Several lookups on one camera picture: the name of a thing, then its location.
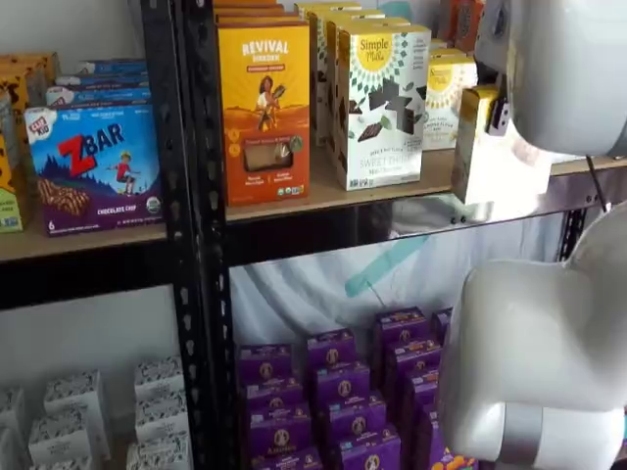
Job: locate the yellow green snack box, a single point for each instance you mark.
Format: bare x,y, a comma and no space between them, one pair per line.
7,196

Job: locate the orange Revival Einkorn box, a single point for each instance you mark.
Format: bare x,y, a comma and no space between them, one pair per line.
259,20
264,112

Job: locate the orange white crackers box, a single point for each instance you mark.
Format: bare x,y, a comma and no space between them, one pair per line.
463,24

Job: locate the teal tape strip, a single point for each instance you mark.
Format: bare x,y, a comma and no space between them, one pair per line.
382,267

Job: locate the black metal shelf rack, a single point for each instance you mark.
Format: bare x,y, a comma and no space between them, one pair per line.
208,196
164,147

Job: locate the wooden shelf board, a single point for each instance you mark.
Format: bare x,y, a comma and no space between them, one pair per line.
73,242
323,186

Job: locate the Simple Mills sweet thins box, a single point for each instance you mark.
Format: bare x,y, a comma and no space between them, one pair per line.
331,98
384,112
328,6
318,73

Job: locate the purple Annie's snack box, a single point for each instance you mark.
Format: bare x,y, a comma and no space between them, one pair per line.
423,387
274,397
264,364
431,436
441,325
357,420
401,327
330,348
343,386
286,461
370,453
414,358
279,431

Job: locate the white patterned small box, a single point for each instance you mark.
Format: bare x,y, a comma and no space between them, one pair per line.
159,378
63,435
59,465
11,408
159,453
161,415
73,393

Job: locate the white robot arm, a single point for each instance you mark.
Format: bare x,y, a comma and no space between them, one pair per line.
539,352

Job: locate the blue purple ZBar box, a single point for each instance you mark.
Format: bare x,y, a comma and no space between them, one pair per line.
108,81
117,66
93,166
108,96

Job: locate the white yellow-label Simple Mills box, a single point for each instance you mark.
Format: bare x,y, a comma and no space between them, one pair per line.
443,112
472,147

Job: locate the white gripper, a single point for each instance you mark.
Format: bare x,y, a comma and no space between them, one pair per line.
495,34

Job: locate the yellow chocolate chip box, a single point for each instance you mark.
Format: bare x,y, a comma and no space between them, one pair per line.
29,73

